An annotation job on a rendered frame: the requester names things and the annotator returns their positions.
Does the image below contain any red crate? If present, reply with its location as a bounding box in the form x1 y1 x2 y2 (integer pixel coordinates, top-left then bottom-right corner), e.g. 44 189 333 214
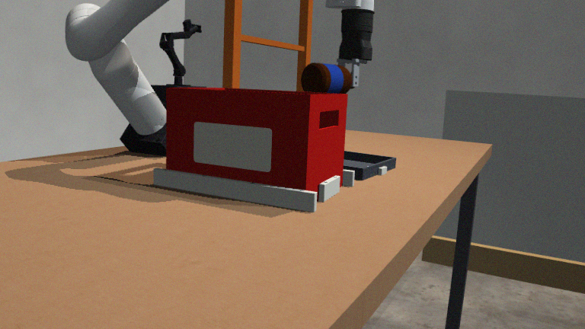
166 88 347 201

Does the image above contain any brown bottle with blue label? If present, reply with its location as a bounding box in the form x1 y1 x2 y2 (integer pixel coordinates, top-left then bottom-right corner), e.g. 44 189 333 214
301 62 355 94

